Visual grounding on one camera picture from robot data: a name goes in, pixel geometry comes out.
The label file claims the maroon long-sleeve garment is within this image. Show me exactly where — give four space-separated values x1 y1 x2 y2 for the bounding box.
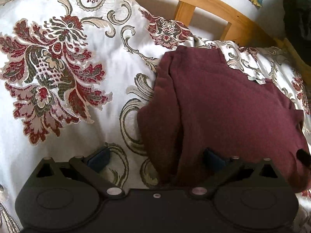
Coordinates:
137 46 310 192

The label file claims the floral white satin bedspread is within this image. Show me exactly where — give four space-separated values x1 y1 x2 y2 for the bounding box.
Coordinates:
1 0 310 232

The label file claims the black jacket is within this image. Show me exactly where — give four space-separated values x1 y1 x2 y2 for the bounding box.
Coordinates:
282 0 311 48

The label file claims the wooden bed frame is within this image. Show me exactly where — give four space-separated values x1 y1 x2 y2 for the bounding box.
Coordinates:
175 0 310 85

